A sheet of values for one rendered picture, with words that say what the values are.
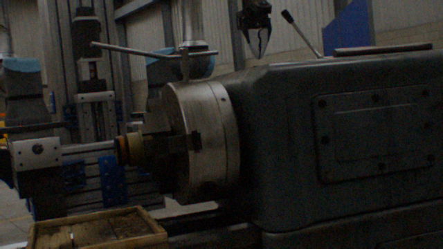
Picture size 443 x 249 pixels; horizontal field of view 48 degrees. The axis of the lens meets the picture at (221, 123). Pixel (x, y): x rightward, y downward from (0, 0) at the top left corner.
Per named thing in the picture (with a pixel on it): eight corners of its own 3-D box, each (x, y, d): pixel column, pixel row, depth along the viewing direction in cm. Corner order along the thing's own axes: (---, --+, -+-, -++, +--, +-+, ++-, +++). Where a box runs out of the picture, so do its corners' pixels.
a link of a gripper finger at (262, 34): (262, 60, 154) (259, 30, 154) (270, 58, 149) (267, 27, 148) (252, 61, 153) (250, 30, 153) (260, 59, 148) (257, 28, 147)
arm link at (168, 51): (143, 86, 194) (139, 51, 194) (176, 83, 200) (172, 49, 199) (152, 84, 183) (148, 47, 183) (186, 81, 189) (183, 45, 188)
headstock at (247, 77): (369, 173, 177) (359, 63, 175) (477, 194, 132) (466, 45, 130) (209, 200, 158) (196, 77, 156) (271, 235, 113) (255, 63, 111)
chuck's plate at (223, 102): (204, 178, 150) (198, 72, 143) (243, 216, 121) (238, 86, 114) (192, 179, 149) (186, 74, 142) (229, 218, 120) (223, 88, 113)
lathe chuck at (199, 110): (192, 179, 149) (186, 74, 142) (229, 218, 120) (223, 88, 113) (163, 184, 146) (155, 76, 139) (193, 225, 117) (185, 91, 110)
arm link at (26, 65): (16, 95, 161) (10, 53, 161) (-2, 98, 170) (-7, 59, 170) (50, 93, 170) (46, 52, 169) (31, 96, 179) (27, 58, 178)
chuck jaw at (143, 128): (180, 137, 133) (170, 102, 139) (183, 127, 129) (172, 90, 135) (138, 143, 129) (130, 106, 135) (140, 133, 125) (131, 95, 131)
